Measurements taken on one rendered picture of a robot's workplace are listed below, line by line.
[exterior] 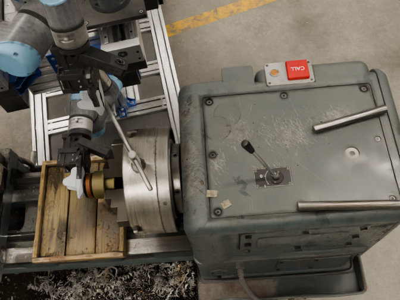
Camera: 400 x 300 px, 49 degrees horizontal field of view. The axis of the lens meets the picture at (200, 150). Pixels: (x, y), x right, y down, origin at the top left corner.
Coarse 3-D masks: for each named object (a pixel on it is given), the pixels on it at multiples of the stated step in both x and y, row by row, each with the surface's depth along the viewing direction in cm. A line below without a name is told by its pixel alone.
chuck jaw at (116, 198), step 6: (108, 192) 128; (114, 192) 128; (120, 192) 128; (108, 198) 127; (114, 198) 127; (120, 198) 127; (108, 204) 130; (114, 204) 126; (120, 204) 125; (114, 210) 126; (120, 210) 124; (120, 216) 123; (126, 216) 123; (120, 222) 123; (126, 222) 123; (132, 228) 123; (138, 228) 123
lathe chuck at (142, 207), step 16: (144, 144) 120; (128, 160) 117; (144, 160) 117; (128, 176) 116; (128, 192) 116; (144, 192) 116; (128, 208) 117; (144, 208) 117; (144, 224) 120; (160, 224) 121
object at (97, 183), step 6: (90, 174) 130; (96, 174) 129; (102, 174) 128; (84, 180) 129; (90, 180) 129; (96, 180) 128; (102, 180) 127; (108, 180) 129; (114, 180) 129; (84, 186) 128; (90, 186) 129; (96, 186) 128; (102, 186) 127; (108, 186) 129; (114, 186) 129; (84, 192) 129; (90, 192) 129; (96, 192) 128; (102, 192) 128; (96, 198) 131; (102, 198) 131
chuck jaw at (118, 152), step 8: (128, 136) 125; (112, 144) 124; (120, 144) 124; (120, 152) 125; (112, 160) 126; (120, 160) 126; (104, 168) 128; (112, 168) 127; (120, 168) 127; (104, 176) 129; (112, 176) 129; (120, 176) 129
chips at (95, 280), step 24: (144, 264) 174; (168, 264) 168; (192, 264) 171; (0, 288) 175; (24, 288) 174; (48, 288) 173; (72, 288) 169; (96, 288) 166; (120, 288) 166; (144, 288) 165; (168, 288) 168; (192, 288) 168
